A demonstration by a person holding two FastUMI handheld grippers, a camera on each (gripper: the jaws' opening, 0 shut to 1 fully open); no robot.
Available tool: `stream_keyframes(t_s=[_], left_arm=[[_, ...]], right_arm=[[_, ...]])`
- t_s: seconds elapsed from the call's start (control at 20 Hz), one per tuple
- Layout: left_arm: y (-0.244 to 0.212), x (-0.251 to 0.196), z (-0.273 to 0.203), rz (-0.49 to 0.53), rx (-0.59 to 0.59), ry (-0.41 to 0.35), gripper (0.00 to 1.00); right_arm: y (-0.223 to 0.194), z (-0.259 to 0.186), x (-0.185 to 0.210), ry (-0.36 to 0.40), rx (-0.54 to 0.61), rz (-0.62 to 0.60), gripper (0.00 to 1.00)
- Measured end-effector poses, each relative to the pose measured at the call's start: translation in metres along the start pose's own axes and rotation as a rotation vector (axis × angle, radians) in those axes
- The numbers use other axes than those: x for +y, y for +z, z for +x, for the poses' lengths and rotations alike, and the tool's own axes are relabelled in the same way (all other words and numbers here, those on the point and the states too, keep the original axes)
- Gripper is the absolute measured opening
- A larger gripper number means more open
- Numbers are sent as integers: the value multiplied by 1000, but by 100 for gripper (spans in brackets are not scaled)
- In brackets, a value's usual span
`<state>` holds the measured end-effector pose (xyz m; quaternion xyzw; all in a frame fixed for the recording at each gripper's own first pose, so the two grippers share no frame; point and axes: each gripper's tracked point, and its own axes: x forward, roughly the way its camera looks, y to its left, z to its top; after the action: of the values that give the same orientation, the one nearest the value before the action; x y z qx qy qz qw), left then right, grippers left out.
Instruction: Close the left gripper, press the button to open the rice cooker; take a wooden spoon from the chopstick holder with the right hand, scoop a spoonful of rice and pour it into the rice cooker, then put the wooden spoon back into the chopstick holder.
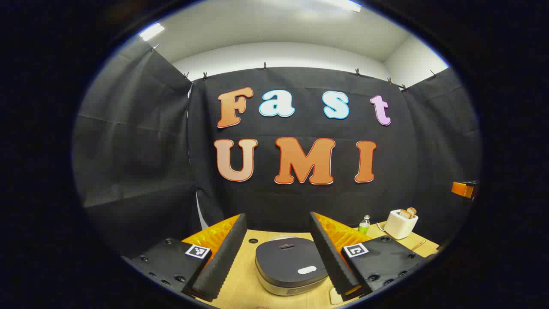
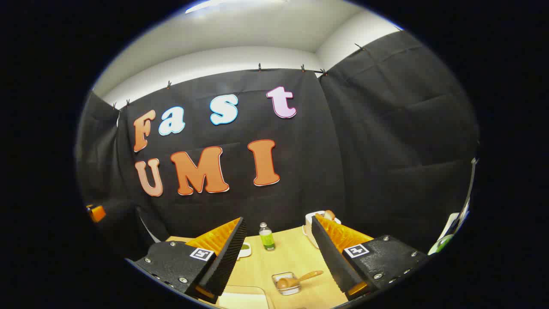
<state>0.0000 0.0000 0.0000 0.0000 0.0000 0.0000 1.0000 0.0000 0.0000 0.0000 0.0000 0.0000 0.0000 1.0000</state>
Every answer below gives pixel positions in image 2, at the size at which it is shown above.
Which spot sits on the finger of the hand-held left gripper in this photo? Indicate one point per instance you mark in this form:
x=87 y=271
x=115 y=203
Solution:
x=97 y=213

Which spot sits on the green label plastic bottle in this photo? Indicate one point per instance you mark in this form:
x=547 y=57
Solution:
x=267 y=238

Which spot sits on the white toaster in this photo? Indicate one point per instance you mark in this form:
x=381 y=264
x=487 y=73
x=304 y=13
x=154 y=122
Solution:
x=308 y=221

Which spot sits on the toasted bread slice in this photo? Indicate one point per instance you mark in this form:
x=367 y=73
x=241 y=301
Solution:
x=329 y=214

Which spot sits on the white sectioned condiment dish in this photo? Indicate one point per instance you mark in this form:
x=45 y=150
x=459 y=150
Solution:
x=245 y=249

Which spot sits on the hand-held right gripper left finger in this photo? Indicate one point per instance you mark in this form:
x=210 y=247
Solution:
x=227 y=257

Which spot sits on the clear container of rice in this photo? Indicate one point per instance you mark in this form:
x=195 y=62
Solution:
x=242 y=300

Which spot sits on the wooden spoon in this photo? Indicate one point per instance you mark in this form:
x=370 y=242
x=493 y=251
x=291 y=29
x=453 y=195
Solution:
x=285 y=282

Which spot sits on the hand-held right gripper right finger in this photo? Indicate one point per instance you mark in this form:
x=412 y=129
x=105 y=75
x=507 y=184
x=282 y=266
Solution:
x=332 y=257

